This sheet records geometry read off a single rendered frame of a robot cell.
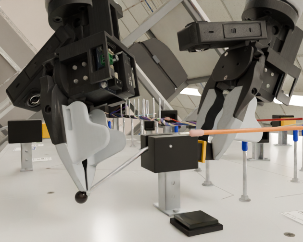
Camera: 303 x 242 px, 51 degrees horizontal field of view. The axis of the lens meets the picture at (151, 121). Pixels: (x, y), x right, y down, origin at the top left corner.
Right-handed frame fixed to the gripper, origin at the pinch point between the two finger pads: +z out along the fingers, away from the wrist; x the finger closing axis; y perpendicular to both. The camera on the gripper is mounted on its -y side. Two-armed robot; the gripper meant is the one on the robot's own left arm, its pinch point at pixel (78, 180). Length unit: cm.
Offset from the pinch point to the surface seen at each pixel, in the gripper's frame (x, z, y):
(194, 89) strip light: 509, -193, -92
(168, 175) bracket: 6.3, 0.7, 7.9
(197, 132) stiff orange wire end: -3.9, -1.3, 14.6
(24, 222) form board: -1.0, 3.5, -6.7
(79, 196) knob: -0.3, 1.7, 0.2
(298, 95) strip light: 361, -96, 57
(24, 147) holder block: 18.6, -11.1, -25.0
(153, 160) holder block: 3.7, -1.0, 7.4
